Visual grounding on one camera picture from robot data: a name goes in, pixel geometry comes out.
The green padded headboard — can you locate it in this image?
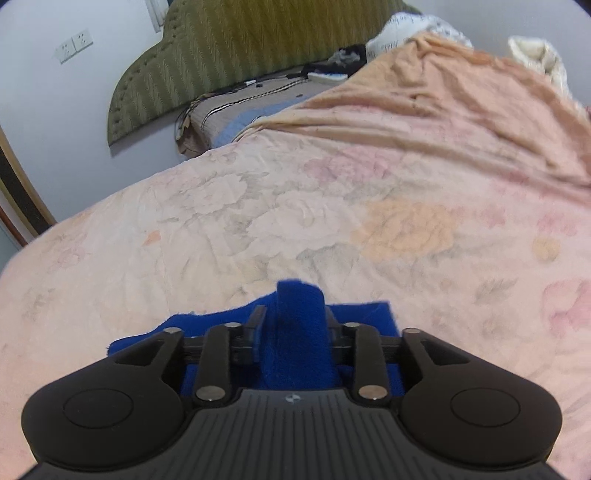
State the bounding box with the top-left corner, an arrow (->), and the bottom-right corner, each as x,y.
107,0 -> 423,147

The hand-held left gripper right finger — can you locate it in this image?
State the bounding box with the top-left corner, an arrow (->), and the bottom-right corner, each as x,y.
324,307 -> 467,407

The cream fluffy blanket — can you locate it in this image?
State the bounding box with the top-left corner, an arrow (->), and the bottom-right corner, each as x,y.
508,36 -> 587,114

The black cable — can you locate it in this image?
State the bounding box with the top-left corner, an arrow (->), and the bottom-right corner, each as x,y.
198,76 -> 305,97

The pink floral blanket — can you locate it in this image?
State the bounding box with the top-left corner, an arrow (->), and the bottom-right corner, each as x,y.
0,32 -> 591,480

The dark clothes pile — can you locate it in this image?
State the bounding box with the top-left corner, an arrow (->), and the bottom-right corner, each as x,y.
300,44 -> 370,77

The white printed pillow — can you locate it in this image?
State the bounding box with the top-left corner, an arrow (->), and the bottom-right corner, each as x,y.
366,13 -> 474,58

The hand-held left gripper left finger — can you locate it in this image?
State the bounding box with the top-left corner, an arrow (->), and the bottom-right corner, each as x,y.
108,305 -> 269,408

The blue sweater with rhinestone trim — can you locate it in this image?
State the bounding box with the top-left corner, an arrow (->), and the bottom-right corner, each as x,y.
107,279 -> 407,398

